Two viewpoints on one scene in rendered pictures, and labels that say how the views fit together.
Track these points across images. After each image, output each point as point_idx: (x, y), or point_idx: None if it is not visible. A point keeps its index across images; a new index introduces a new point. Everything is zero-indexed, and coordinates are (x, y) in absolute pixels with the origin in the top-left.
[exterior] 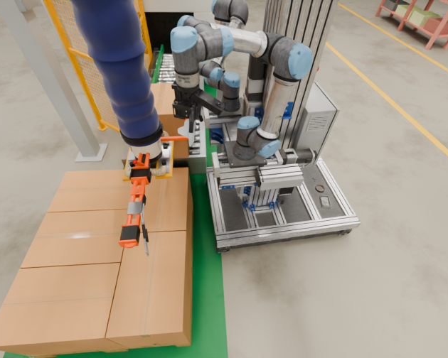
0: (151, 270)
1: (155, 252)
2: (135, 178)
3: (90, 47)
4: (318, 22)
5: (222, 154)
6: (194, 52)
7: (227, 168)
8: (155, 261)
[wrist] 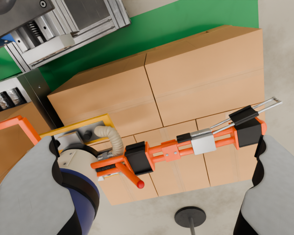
0: (200, 86)
1: (179, 90)
2: (152, 164)
3: None
4: None
5: (20, 40)
6: None
7: (51, 18)
8: (190, 86)
